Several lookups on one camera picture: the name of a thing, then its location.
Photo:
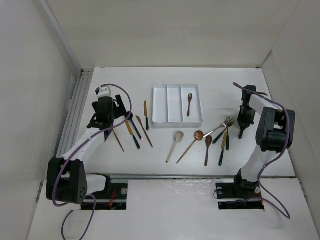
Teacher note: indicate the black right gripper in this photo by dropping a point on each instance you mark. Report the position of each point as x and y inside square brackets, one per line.
[242, 121]

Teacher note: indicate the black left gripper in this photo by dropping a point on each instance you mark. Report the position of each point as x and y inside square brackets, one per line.
[120, 111]

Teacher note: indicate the dark wooden fork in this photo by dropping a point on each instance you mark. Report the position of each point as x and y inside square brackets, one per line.
[189, 98]

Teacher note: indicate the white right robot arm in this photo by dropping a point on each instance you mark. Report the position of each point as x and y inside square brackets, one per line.
[275, 133]

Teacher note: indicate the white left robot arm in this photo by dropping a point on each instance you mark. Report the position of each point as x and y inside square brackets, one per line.
[67, 180]

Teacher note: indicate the black spoon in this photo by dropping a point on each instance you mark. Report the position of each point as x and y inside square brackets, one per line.
[135, 127]

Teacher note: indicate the rose gold fork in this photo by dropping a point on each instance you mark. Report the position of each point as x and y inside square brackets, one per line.
[118, 140]

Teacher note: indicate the rose gold knife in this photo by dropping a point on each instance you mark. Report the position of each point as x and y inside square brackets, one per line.
[145, 132]

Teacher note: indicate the dark wooden spoon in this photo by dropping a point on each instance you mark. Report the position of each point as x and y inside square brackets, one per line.
[208, 142]

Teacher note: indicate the rose gold spoon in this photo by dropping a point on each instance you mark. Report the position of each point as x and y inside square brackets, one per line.
[198, 136]

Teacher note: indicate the white three-compartment tray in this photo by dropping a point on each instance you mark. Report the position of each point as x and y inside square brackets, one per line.
[170, 106]

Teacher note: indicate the light wooden spoon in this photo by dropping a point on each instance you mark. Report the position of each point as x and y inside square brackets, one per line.
[178, 136]

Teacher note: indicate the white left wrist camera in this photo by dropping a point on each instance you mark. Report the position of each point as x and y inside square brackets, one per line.
[103, 91]

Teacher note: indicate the gold knife green handle left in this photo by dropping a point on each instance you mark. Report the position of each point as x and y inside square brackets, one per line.
[132, 134]

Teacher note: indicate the gold knife green handle right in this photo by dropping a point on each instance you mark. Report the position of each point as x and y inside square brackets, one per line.
[223, 146]

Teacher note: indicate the aluminium rail left side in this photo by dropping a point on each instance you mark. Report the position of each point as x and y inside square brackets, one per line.
[73, 112]

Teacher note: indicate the aluminium rail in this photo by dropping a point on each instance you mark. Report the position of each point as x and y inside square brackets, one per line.
[161, 177]
[73, 112]

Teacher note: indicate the gold knife green handle upright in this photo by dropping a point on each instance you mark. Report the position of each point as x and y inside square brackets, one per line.
[147, 127]

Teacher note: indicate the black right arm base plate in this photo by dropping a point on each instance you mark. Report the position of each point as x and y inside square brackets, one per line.
[235, 197]

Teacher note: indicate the aluminium rail front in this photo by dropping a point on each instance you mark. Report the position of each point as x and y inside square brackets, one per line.
[161, 177]

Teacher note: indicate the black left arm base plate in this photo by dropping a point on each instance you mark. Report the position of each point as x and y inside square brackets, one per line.
[110, 194]

